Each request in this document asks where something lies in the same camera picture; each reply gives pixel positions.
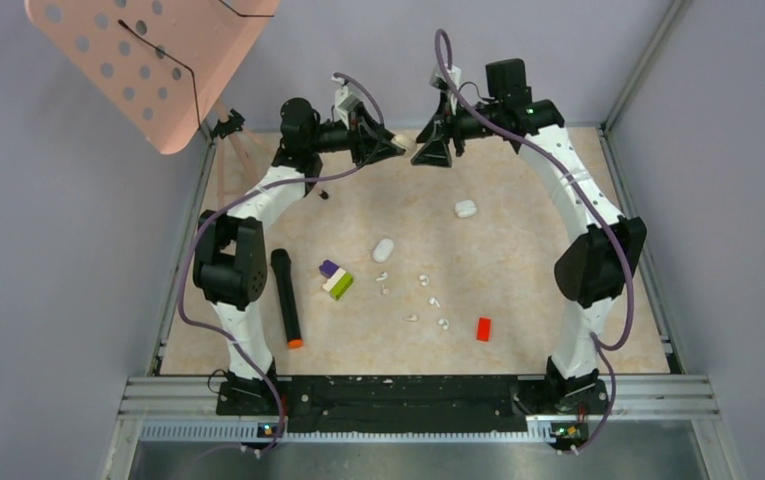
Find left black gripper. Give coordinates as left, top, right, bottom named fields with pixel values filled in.
left=307, top=101, right=404, bottom=166

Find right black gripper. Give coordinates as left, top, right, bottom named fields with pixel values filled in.
left=412, top=90, right=503, bottom=168

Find beige earbud case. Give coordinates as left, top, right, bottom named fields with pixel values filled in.
left=391, top=134, right=417, bottom=151

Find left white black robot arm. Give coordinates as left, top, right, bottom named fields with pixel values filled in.
left=192, top=98, right=416, bottom=414

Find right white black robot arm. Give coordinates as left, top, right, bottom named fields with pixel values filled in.
left=411, top=59, right=647, bottom=412

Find white earbud case far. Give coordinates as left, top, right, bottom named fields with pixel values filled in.
left=454, top=200, right=478, bottom=219

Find white closed earbud case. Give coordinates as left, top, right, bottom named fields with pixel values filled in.
left=372, top=238, right=395, bottom=263

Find black marker orange cap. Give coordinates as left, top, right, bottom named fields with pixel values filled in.
left=271, top=248, right=303, bottom=349

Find purple white green block stack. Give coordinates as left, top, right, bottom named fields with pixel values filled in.
left=319, top=260, right=354, bottom=301

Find red toy brick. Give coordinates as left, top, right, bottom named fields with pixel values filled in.
left=476, top=317, right=492, bottom=342

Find pink perforated music stand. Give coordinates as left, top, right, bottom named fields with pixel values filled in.
left=24, top=0, right=280, bottom=155

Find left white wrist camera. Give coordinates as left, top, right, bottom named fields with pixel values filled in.
left=332, top=72, right=362, bottom=125

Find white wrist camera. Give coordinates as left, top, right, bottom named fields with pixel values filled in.
left=332, top=72, right=362, bottom=125
left=429, top=65, right=462, bottom=91

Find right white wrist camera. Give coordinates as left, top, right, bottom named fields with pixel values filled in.
left=429, top=65, right=462, bottom=91

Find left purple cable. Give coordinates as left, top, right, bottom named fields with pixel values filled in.
left=176, top=71, right=387, bottom=458

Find purple cable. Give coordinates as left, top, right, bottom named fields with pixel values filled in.
left=176, top=71, right=387, bottom=458
left=433, top=28, right=636, bottom=456

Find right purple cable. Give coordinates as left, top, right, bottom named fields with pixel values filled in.
left=433, top=28, right=636, bottom=456

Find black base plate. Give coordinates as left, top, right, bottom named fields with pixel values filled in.
left=216, top=375, right=608, bottom=434

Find aluminium frame rail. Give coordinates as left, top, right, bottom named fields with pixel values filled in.
left=102, top=374, right=745, bottom=479

